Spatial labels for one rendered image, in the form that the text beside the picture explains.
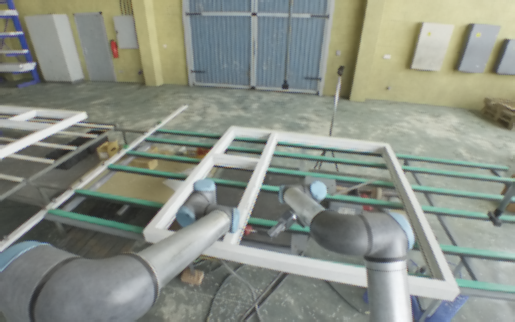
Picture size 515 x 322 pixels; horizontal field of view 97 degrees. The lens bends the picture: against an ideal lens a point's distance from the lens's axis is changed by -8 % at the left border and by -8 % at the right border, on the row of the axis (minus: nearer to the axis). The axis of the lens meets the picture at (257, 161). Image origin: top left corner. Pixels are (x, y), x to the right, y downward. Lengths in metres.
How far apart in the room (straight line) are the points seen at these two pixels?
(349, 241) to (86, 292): 0.58
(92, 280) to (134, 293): 0.07
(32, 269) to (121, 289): 0.14
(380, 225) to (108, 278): 0.64
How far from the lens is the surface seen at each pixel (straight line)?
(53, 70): 10.77
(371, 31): 7.07
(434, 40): 7.73
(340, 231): 0.73
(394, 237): 0.78
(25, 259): 0.55
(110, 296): 0.47
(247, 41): 7.50
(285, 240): 1.77
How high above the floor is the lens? 1.89
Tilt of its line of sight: 30 degrees down
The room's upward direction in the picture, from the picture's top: 1 degrees clockwise
